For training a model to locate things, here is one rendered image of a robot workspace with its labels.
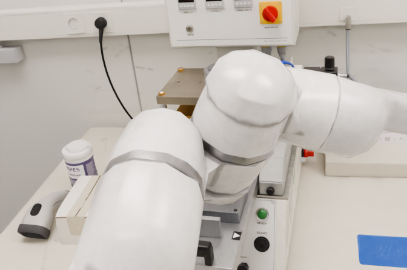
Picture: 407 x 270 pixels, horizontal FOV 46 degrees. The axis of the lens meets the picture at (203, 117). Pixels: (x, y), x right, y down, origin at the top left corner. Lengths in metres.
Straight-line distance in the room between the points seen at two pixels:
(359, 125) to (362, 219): 0.65
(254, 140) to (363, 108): 0.18
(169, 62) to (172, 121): 1.15
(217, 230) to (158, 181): 0.43
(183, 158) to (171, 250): 0.10
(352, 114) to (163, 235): 0.32
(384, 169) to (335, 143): 0.77
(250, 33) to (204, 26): 0.12
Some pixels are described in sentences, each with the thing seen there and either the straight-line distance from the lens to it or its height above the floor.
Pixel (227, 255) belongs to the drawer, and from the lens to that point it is 0.84.
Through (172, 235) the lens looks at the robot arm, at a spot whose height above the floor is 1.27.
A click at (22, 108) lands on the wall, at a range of 1.99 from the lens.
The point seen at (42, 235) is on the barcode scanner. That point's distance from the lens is 1.35.
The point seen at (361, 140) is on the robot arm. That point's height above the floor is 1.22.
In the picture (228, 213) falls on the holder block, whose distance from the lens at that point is 0.89.
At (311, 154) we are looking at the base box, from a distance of 1.43.
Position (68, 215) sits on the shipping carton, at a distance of 1.25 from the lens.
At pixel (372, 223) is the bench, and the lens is 1.26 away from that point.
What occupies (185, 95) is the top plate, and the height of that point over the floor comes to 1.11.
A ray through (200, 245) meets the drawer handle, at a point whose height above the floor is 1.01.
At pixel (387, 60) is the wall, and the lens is 1.62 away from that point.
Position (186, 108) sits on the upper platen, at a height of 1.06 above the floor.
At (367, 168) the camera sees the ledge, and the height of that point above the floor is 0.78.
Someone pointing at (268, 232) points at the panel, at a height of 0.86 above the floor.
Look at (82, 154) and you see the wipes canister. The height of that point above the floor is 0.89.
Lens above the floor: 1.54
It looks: 26 degrees down
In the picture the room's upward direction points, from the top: 7 degrees counter-clockwise
